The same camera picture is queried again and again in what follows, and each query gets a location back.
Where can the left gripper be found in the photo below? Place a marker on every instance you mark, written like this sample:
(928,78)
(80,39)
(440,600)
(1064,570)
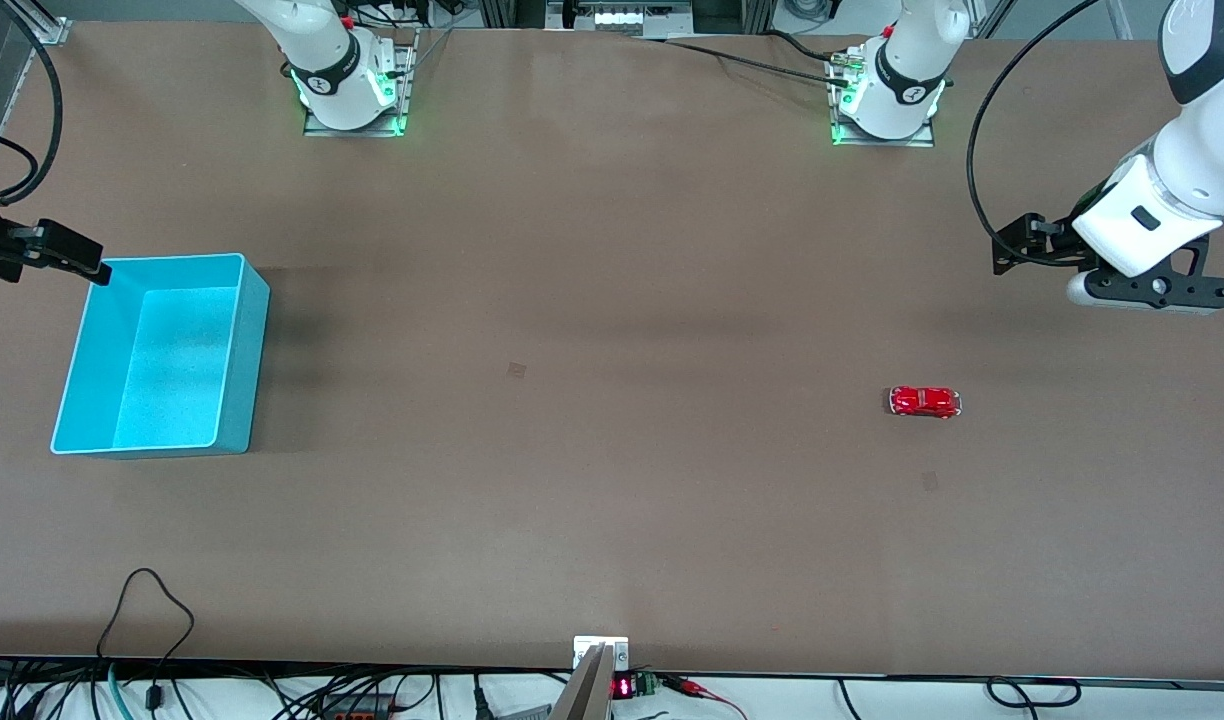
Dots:
(1059,244)

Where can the red beetle toy car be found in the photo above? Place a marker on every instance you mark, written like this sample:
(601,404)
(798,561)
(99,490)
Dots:
(922,401)

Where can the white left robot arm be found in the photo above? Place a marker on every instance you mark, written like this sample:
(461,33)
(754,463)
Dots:
(1212,150)

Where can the blue plastic box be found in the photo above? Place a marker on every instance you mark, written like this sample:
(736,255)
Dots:
(172,370)

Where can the black device with white lights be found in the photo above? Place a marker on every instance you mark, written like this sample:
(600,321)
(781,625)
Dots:
(622,18)

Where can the red clip leads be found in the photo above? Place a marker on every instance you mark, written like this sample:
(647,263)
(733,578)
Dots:
(687,686)

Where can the module with red display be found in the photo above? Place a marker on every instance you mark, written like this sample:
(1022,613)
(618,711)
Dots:
(623,687)

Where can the grey metal bar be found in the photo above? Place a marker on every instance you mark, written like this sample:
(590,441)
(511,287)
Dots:
(587,695)

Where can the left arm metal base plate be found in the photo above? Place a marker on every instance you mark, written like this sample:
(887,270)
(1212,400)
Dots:
(882,142)

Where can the silver aluminium frame rail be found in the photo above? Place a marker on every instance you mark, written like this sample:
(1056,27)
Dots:
(47,25)

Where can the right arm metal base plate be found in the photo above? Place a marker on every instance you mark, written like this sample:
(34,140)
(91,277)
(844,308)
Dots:
(352,130)

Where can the white metal bracket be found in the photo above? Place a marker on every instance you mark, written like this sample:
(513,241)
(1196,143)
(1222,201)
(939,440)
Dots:
(584,645)

